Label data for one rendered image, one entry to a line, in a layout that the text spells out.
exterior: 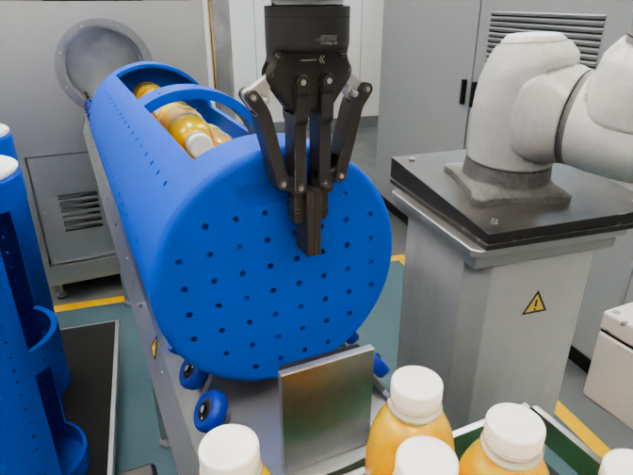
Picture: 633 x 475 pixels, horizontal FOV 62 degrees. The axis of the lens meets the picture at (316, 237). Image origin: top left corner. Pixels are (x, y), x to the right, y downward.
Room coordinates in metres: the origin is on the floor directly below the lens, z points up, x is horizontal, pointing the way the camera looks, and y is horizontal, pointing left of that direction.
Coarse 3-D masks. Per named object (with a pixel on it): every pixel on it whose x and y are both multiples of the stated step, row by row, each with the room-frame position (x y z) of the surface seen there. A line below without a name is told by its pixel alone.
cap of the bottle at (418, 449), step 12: (408, 444) 0.25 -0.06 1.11; (420, 444) 0.25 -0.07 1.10; (432, 444) 0.25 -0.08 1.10; (444, 444) 0.25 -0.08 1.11; (396, 456) 0.24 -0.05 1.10; (408, 456) 0.24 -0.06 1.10; (420, 456) 0.24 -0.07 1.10; (432, 456) 0.24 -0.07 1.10; (444, 456) 0.24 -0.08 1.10; (456, 456) 0.24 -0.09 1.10; (396, 468) 0.24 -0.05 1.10; (408, 468) 0.23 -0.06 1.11; (420, 468) 0.23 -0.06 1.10; (432, 468) 0.23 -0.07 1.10; (444, 468) 0.23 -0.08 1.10; (456, 468) 0.23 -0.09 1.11
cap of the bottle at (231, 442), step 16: (208, 432) 0.26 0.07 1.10; (224, 432) 0.26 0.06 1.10; (240, 432) 0.26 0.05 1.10; (208, 448) 0.25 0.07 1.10; (224, 448) 0.25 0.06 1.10; (240, 448) 0.25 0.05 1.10; (256, 448) 0.25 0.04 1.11; (208, 464) 0.24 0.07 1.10; (224, 464) 0.24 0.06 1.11; (240, 464) 0.24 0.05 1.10; (256, 464) 0.25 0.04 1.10
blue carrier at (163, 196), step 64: (128, 64) 1.27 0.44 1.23; (128, 128) 0.80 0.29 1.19; (128, 192) 0.63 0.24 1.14; (192, 192) 0.47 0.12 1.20; (256, 192) 0.50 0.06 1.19; (192, 256) 0.47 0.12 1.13; (256, 256) 0.49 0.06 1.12; (320, 256) 0.53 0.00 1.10; (384, 256) 0.56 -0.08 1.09; (192, 320) 0.46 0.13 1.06; (256, 320) 0.49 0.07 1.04; (320, 320) 0.53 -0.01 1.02
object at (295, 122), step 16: (304, 80) 0.48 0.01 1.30; (304, 96) 0.48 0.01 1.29; (288, 112) 0.50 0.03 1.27; (304, 112) 0.48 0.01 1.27; (288, 128) 0.49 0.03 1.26; (304, 128) 0.48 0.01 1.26; (288, 144) 0.49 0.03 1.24; (304, 144) 0.48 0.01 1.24; (288, 160) 0.49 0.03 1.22; (304, 160) 0.48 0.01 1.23; (304, 176) 0.48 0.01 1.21
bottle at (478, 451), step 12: (480, 444) 0.27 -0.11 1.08; (468, 456) 0.28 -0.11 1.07; (480, 456) 0.27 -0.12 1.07; (492, 456) 0.26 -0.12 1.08; (540, 456) 0.26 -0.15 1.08; (468, 468) 0.27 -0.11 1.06; (480, 468) 0.26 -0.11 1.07; (492, 468) 0.26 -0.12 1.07; (504, 468) 0.26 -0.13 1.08; (516, 468) 0.25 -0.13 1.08; (528, 468) 0.25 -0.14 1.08; (540, 468) 0.26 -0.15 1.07
